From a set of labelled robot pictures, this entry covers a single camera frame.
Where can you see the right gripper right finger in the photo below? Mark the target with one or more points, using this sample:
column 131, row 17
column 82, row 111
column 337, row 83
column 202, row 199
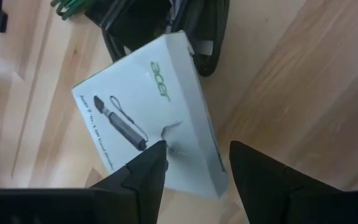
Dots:
column 275, row 196

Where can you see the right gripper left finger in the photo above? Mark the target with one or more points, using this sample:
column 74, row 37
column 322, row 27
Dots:
column 135, row 193

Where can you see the white Acer product box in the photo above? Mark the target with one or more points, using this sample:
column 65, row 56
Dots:
column 141, row 93

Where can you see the black power adapter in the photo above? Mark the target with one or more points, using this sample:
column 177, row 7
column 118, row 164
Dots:
column 132, row 21

